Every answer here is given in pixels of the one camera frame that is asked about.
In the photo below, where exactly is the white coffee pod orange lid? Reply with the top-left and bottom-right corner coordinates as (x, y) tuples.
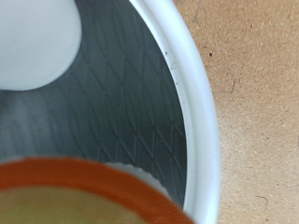
(0, 157), (196, 224)

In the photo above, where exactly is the white two-tier turntable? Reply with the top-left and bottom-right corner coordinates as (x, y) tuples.
(0, 0), (222, 224)

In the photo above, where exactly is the white mug green-taped handle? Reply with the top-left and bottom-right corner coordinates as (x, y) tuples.
(0, 0), (83, 91)

